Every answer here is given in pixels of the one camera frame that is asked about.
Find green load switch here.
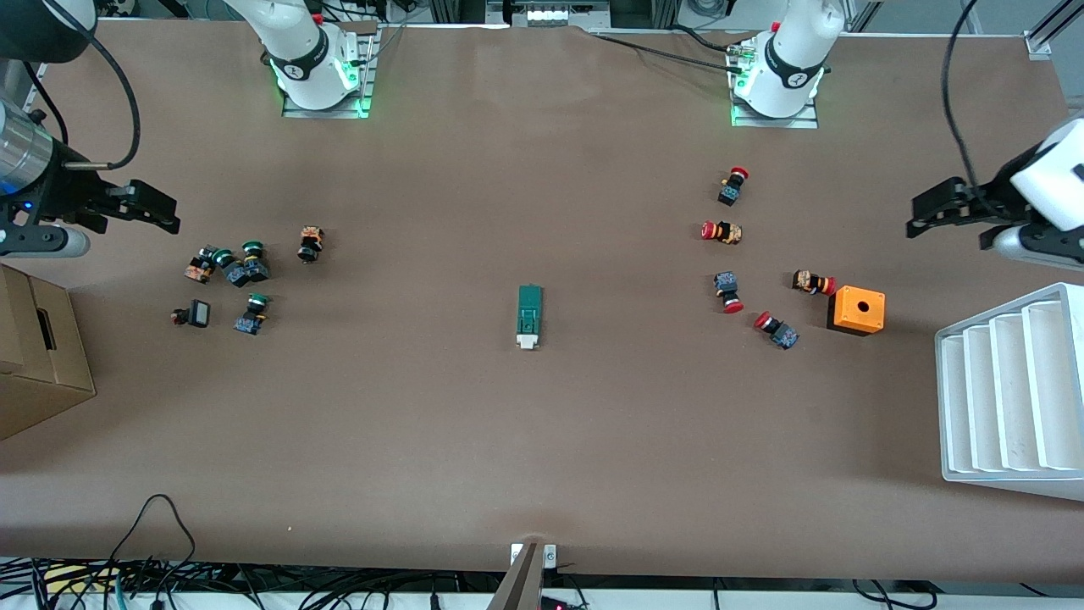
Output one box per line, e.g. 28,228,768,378
516,284,545,352

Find orange box with hole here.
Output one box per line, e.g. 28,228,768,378
827,286,888,338

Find white stepped tray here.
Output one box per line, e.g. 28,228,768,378
934,282,1084,502

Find brown cardboard box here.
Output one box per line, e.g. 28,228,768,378
0,263,97,441

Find red push button blue block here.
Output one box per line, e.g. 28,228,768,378
753,310,800,352
713,270,745,315
717,166,750,208

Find yellow tag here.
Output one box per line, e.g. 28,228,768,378
41,564,117,596

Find white power strip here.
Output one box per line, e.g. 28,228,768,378
505,0,612,29

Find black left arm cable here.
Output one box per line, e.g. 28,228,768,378
943,0,987,200

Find aluminium frame profile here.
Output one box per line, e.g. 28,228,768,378
1023,0,1084,62

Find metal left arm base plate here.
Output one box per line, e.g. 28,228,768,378
729,38,821,130

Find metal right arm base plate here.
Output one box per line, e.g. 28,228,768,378
281,24,379,120

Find black looping cable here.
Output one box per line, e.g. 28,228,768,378
100,493,198,567

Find black cable to arm base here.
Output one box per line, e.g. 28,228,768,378
591,24,748,75

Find tangled black cable bundle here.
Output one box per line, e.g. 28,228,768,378
0,555,509,610

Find brown camera mount post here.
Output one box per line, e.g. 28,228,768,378
486,542,560,610

